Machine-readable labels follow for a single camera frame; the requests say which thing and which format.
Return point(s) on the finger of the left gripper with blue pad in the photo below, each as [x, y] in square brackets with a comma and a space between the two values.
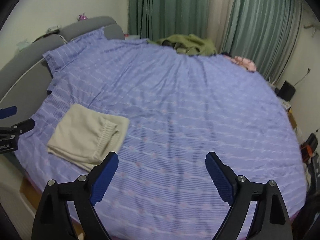
[7, 112]

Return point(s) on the cream sweatpants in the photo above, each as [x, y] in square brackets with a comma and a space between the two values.
[85, 137]

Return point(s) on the grey padded headboard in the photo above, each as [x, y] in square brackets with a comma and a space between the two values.
[26, 77]

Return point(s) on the orange black device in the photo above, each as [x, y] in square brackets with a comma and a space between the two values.
[308, 147]

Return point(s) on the small black speaker box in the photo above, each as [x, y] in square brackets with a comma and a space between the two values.
[287, 91]

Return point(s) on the purple floral bed sheet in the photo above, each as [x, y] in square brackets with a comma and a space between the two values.
[180, 108]

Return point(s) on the pink patterned cloth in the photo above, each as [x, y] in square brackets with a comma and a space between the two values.
[245, 63]

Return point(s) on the olive green garment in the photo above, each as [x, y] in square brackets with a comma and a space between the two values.
[190, 45]

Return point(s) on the green curtain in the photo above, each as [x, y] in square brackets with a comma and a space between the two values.
[262, 30]

